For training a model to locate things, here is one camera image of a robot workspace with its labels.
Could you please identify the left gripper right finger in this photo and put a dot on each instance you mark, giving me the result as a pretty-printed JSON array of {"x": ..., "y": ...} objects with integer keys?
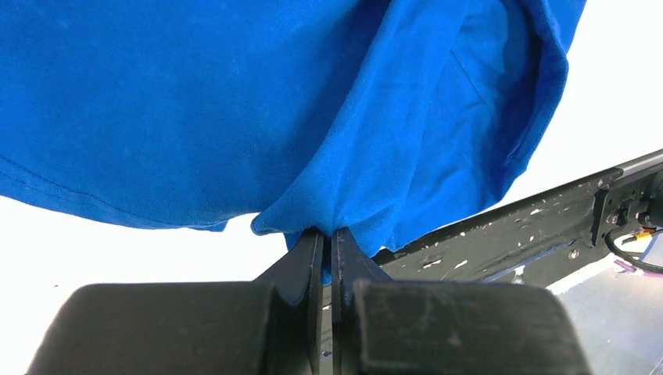
[{"x": 386, "y": 326}]

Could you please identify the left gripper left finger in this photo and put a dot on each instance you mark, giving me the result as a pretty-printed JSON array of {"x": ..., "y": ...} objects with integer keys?
[{"x": 270, "y": 325}]

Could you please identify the blue printed t-shirt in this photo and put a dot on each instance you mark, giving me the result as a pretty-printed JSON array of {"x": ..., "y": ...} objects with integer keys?
[{"x": 390, "y": 118}]

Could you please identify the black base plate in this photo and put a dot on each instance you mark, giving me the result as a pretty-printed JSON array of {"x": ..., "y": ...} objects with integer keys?
[{"x": 547, "y": 236}]

